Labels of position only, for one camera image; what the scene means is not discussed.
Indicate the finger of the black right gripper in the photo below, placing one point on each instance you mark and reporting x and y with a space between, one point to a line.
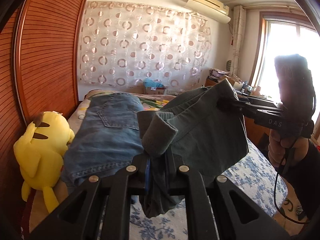
235 106
252 102

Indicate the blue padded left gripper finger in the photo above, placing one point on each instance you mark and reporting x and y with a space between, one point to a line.
147 175

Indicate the dark sleeve right forearm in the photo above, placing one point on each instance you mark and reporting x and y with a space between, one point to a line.
304 178

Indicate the person's right hand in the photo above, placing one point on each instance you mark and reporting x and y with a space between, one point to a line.
278 146

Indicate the wooden cabinet under window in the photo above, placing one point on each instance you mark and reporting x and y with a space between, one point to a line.
257 134

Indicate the cardboard box on cabinet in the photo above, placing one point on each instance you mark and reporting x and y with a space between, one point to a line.
230 79

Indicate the folded blue denim jeans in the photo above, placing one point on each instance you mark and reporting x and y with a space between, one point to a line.
107 140

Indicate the blue floral bed sheet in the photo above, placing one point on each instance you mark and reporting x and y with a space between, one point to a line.
216 208

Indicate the cardboard box with blue cloth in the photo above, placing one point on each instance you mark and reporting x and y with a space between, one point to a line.
153 88

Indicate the beige window side curtain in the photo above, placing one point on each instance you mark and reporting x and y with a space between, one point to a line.
239 24

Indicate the yellow Pikachu plush toy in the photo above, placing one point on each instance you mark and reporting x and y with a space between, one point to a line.
39 153

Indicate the circle patterned sheer curtain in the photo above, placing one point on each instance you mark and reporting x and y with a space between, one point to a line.
123 44

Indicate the wooden slatted wardrobe door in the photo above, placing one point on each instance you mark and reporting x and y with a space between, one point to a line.
38 61

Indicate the white wall air conditioner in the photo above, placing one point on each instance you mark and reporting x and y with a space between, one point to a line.
213 9

